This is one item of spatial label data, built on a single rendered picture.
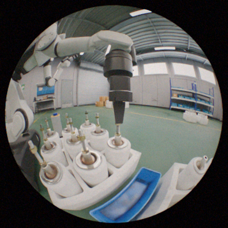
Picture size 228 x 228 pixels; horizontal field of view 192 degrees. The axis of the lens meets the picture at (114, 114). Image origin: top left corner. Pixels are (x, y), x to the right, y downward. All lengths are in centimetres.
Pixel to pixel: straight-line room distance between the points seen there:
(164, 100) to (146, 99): 138
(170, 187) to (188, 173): 7
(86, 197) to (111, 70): 33
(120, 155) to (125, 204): 28
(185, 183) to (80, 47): 50
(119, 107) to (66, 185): 24
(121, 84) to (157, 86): 505
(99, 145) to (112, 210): 35
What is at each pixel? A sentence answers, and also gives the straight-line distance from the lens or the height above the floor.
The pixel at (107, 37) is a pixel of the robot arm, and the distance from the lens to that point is 22.
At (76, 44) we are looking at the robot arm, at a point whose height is 58.
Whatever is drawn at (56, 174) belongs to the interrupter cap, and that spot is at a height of 25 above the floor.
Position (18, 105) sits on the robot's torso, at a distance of 52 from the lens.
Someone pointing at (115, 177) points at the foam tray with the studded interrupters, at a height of 18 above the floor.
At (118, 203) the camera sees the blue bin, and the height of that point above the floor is 0.
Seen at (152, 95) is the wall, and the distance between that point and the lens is 516.
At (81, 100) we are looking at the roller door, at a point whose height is 42.
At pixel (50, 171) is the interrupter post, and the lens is 19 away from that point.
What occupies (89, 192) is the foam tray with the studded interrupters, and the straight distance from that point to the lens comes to 23.
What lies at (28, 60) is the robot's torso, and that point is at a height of 69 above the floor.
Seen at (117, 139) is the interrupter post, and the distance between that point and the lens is 22.
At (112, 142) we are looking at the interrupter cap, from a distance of 24.
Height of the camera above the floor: 40
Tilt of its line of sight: 12 degrees down
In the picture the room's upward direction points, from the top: straight up
